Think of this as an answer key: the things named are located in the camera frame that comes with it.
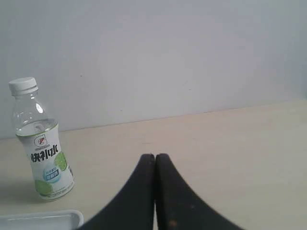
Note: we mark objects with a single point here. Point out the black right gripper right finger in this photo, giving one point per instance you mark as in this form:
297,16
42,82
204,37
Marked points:
178,207

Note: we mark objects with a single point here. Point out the clear labelled drink bottle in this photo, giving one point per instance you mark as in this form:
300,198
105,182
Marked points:
38,132

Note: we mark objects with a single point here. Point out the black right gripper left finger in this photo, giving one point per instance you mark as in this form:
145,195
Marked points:
133,206

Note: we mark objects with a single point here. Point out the white rectangular plastic tray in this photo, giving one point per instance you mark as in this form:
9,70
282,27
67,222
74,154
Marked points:
52,220

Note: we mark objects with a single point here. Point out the white bottle cap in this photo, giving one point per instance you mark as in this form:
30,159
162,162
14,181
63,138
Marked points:
22,86

